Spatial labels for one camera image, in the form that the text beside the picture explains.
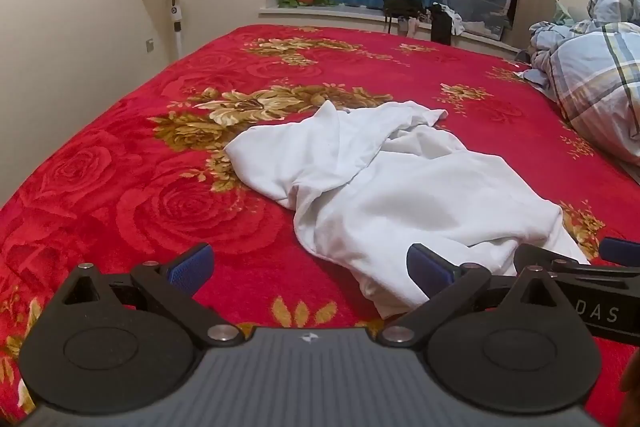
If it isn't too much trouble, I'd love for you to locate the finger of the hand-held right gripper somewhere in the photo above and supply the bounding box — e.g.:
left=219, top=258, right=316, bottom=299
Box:
left=599, top=237, right=640, bottom=265
left=515, top=245, right=601, bottom=279

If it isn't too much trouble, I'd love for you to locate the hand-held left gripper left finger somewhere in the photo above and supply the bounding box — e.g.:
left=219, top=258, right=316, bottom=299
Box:
left=55, top=244, right=246, bottom=350

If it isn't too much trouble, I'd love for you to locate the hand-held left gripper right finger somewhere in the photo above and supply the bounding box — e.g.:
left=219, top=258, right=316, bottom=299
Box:
left=378, top=243, right=571, bottom=350

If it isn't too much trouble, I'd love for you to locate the white garment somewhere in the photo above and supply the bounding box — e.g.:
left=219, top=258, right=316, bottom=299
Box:
left=224, top=99, right=591, bottom=320

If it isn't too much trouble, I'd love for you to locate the red floral blanket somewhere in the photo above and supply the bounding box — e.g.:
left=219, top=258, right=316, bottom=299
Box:
left=0, top=24, right=640, bottom=423

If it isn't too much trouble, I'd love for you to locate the blue plaid quilt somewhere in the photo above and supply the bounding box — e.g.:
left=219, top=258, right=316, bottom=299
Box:
left=517, top=0, right=640, bottom=168

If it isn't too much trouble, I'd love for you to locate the black upright box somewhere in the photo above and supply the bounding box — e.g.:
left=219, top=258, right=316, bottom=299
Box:
left=430, top=4, right=453, bottom=45

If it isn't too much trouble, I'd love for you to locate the black bag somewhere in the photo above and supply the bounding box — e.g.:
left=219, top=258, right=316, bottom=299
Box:
left=382, top=0, right=426, bottom=20

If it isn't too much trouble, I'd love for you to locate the clear storage bin purple lid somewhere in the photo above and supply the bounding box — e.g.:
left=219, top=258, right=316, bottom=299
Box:
left=434, top=0, right=517, bottom=42

